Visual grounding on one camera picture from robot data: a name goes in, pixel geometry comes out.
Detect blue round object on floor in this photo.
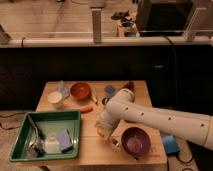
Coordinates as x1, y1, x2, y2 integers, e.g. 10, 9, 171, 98
162, 135, 180, 155

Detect white paper cup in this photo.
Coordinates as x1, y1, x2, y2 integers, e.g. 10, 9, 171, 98
47, 91, 63, 109

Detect clear crumpled plastic bag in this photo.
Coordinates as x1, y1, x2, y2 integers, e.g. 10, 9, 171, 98
57, 80, 70, 98

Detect purple bowl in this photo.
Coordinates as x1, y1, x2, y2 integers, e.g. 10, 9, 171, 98
121, 127, 151, 158

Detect orange bowl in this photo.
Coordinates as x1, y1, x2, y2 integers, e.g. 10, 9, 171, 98
70, 82, 91, 100

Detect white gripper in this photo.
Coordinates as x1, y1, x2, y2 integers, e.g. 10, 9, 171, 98
95, 122, 115, 140

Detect white bottle in tray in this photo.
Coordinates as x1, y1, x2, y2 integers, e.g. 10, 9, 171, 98
44, 133, 60, 154

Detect black monitor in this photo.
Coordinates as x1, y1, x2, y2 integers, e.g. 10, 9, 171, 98
136, 0, 193, 34

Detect white post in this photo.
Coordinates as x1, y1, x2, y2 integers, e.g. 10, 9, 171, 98
92, 8, 101, 43
183, 7, 206, 42

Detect orange carrot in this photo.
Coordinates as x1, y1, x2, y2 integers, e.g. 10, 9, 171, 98
79, 106, 93, 113

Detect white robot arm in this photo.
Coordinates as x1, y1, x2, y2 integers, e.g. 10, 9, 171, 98
96, 88, 213, 150

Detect green plastic tray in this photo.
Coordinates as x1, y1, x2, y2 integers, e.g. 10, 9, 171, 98
9, 110, 81, 162

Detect small metal clip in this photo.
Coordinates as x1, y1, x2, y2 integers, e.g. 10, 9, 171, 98
111, 138, 120, 147

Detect metal utensil in tray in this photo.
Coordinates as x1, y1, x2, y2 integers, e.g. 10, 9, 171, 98
27, 114, 45, 157

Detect white post left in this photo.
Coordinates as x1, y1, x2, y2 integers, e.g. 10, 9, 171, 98
92, 8, 101, 43

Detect blue sponge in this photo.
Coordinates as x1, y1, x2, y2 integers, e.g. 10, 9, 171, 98
56, 129, 73, 153

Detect knife with wooden handle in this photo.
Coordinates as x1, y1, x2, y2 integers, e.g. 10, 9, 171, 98
91, 87, 98, 105

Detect small metal cup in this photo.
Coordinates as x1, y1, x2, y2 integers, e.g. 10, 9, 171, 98
102, 98, 109, 105

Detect white post right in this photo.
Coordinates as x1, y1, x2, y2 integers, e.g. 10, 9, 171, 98
183, 7, 206, 42

